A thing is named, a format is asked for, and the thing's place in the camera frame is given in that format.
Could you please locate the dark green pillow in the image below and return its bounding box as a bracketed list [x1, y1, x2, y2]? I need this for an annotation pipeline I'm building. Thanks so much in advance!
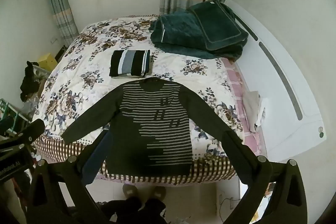
[188, 0, 249, 51]

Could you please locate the grey slipper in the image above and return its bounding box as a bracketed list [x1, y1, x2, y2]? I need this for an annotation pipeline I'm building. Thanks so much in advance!
[122, 184, 139, 199]
[152, 185, 166, 199]

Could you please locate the folded black white grey sweater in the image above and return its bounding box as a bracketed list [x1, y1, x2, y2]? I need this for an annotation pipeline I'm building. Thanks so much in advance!
[109, 50, 151, 79]

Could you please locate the floral quilt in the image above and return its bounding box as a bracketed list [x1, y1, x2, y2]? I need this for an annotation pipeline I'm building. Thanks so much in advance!
[33, 14, 246, 185]

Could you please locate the dark striped sweater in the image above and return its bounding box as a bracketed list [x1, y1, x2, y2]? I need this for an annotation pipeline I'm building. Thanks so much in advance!
[61, 77, 243, 177]

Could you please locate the black cloth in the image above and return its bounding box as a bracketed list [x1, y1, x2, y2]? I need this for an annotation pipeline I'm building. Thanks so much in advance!
[20, 61, 40, 102]

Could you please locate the white cloth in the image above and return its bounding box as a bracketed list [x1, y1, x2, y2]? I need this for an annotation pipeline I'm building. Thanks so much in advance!
[243, 90, 269, 132]

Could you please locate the yellow box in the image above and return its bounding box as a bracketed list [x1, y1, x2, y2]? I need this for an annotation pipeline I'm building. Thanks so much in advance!
[38, 53, 58, 72]

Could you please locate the white bed headboard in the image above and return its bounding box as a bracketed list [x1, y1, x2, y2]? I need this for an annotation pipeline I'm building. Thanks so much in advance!
[223, 0, 327, 161]

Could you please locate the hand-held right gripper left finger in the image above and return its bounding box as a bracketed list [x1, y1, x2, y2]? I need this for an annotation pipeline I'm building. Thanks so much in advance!
[26, 132, 112, 224]

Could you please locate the thin floor cable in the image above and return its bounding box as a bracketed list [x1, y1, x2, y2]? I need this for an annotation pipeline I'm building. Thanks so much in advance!
[219, 194, 240, 214]

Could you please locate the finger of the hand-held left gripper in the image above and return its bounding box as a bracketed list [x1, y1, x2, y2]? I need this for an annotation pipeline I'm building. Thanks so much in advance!
[0, 119, 46, 154]

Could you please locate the pink checked bed sheet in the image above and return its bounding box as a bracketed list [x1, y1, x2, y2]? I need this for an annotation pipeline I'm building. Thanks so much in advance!
[222, 57, 263, 156]

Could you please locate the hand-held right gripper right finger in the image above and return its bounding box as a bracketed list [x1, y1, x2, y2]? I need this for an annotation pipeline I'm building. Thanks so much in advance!
[220, 130, 308, 224]

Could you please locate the dark green blanket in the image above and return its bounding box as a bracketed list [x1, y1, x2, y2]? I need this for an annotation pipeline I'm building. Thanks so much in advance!
[149, 10, 248, 60]

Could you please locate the green rack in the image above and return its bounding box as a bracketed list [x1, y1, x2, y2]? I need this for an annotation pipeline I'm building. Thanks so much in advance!
[0, 98, 27, 135]

